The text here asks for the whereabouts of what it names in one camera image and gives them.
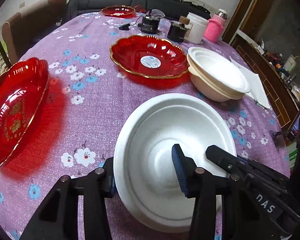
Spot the white foam bowl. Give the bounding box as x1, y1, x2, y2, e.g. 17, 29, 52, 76
113, 93, 236, 233

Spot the red plate with label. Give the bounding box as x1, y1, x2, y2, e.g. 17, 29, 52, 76
109, 35, 189, 80

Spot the beige bottom stacked bowl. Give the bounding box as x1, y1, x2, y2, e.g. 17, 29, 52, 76
188, 63, 244, 102

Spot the brown wooden side counter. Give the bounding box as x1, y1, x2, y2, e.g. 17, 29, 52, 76
231, 34, 300, 130

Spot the white paper notebook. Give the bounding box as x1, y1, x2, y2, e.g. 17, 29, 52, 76
230, 57, 271, 109

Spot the top white stacked bowl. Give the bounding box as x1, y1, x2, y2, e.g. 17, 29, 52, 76
187, 47, 251, 94

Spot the purple floral tablecloth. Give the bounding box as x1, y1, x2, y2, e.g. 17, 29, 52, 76
0, 12, 290, 239

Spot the red plate left edge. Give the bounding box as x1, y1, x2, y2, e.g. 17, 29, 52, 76
0, 57, 49, 167

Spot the white plastic jar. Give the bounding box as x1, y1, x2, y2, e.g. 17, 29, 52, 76
185, 12, 209, 44

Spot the pink sleeved thermos bottle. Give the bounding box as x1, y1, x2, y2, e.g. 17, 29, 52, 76
204, 9, 228, 43

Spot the black jar with cork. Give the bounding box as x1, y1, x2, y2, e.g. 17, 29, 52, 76
167, 16, 190, 43

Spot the small black clip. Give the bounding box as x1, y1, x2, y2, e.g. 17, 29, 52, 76
119, 23, 130, 31

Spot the far small red plate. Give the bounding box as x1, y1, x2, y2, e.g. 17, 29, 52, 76
101, 5, 135, 18

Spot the brown pink armchair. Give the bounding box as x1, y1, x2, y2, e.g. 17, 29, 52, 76
1, 0, 66, 64

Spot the black leather sofa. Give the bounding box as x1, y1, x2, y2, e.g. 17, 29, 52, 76
62, 0, 211, 24

